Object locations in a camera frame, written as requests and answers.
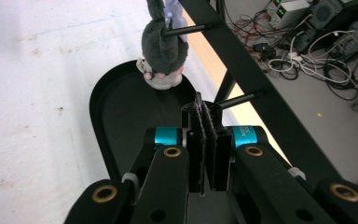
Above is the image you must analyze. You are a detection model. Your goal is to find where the white foam mat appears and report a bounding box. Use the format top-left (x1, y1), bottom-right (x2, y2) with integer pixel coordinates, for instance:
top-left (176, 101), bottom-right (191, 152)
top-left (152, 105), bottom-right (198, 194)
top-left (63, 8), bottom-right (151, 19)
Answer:
top-left (0, 0), bottom-right (241, 224)

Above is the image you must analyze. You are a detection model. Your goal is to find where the white power strip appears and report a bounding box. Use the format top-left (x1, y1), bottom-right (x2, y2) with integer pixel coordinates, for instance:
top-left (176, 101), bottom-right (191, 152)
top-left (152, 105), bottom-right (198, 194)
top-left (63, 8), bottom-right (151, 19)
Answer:
top-left (286, 51), bottom-right (305, 63)

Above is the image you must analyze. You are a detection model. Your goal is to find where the black and pink plush doll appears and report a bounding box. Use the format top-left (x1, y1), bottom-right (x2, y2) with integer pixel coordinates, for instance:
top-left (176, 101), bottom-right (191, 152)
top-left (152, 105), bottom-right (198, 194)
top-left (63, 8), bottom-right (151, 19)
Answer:
top-left (136, 0), bottom-right (190, 91)

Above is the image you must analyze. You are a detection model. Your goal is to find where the white bench power supply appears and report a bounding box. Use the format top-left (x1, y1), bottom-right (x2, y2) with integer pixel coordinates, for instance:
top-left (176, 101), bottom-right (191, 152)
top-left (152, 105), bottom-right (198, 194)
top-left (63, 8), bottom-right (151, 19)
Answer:
top-left (271, 0), bottom-right (294, 7)
top-left (266, 0), bottom-right (312, 30)

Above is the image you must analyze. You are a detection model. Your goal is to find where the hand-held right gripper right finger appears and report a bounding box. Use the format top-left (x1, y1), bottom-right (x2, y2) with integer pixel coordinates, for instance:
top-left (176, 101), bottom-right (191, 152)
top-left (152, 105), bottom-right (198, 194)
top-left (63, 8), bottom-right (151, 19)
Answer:
top-left (201, 102), bottom-right (269, 192)

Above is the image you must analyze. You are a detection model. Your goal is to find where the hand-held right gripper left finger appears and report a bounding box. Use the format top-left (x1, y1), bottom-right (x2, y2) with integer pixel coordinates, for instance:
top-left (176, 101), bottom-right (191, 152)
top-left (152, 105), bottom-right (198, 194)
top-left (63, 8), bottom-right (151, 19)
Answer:
top-left (144, 102), bottom-right (208, 196)

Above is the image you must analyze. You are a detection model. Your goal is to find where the tangle of floor cables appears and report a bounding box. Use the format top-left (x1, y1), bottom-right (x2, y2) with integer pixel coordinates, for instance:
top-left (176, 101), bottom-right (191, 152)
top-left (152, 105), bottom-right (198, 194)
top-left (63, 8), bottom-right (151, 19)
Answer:
top-left (226, 8), bottom-right (358, 102)

